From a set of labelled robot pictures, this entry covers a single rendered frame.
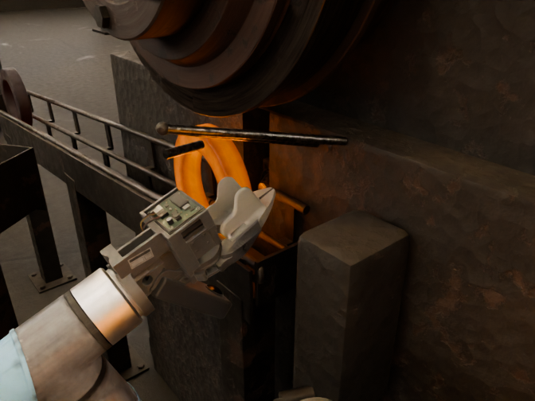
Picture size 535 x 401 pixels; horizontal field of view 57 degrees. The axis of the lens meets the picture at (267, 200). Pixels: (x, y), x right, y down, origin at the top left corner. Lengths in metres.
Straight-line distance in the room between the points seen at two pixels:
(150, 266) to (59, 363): 0.13
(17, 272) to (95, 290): 1.52
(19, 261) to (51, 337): 1.58
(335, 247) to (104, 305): 0.24
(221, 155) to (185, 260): 0.16
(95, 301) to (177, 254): 0.09
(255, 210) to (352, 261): 0.16
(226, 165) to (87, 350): 0.27
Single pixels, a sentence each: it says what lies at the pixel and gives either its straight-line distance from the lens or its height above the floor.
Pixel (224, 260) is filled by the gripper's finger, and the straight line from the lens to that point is 0.56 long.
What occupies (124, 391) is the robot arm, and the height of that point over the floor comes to 0.62.
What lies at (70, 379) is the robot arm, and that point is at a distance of 0.56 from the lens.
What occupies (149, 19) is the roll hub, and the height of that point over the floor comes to 1.00.
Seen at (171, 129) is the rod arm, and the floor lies 0.90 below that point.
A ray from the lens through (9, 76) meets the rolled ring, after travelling 1.63.
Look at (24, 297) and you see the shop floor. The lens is 1.91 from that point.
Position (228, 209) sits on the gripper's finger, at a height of 0.77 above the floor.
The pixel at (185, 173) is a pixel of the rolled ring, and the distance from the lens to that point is 0.76.
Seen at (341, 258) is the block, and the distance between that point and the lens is 0.48.
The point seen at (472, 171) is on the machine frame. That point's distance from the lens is 0.51.
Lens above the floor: 1.06
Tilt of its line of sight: 27 degrees down
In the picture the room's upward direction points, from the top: straight up
